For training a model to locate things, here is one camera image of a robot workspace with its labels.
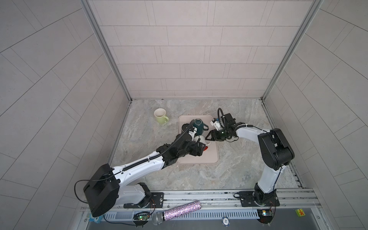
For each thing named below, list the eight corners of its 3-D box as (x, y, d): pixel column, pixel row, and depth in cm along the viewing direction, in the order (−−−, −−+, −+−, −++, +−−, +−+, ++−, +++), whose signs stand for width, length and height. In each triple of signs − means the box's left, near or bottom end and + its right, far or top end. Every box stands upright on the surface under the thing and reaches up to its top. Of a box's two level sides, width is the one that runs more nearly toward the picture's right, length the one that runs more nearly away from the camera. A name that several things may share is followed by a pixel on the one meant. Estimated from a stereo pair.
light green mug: (155, 125, 102) (153, 117, 95) (157, 116, 107) (155, 108, 100) (168, 125, 102) (167, 117, 95) (169, 116, 108) (168, 108, 100)
